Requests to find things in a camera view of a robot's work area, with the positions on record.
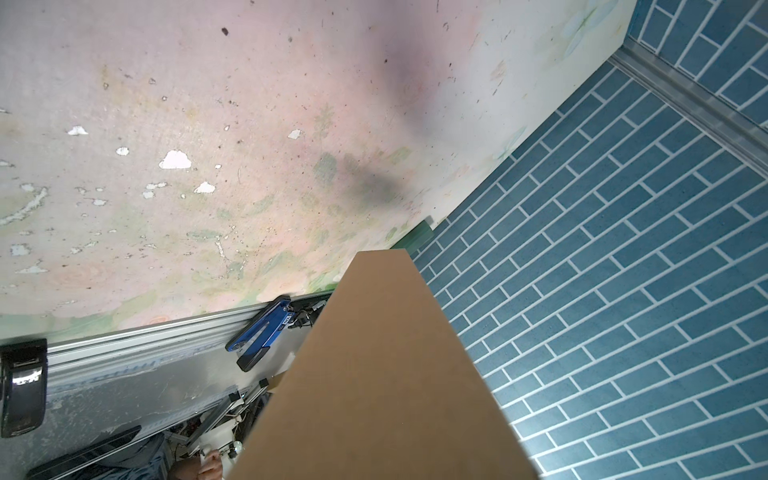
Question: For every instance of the brown cardboard paper box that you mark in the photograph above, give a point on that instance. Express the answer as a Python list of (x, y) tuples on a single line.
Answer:
[(382, 388)]

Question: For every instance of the dark green phone case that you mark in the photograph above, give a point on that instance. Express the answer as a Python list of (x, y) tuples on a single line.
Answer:
[(416, 238)]

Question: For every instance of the blue black stapler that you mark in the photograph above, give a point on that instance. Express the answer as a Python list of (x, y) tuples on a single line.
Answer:
[(255, 339)]

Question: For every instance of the black marker pen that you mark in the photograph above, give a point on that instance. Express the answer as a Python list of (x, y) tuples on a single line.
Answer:
[(24, 374)]

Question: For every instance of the aluminium front rail frame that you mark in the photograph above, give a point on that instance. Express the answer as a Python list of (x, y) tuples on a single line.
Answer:
[(78, 365)]

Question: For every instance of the right aluminium corner post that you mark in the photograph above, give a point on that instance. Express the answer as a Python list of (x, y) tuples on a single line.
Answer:
[(737, 134)]

